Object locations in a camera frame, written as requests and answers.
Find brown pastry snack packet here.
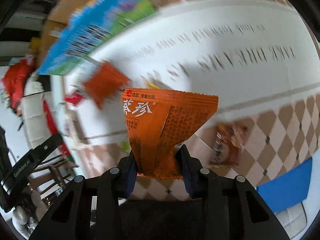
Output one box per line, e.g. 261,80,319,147
210,122,248,166

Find orange seed snack packet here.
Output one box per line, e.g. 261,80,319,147
121,88,219,180

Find white padded chair near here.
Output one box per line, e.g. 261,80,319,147
19,90,75,160

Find blue mat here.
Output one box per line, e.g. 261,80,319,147
257,158,312,213

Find patterned table mat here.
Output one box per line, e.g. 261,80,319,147
93,0,319,186

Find small red snack packet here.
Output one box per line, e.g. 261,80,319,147
64,92,84,106

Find red bag pile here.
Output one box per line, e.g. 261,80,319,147
2,57,36,113

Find small orange foil packet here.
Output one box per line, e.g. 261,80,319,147
82,61,130,110

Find cardboard box with blue print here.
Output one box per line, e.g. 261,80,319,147
37,0,155,76

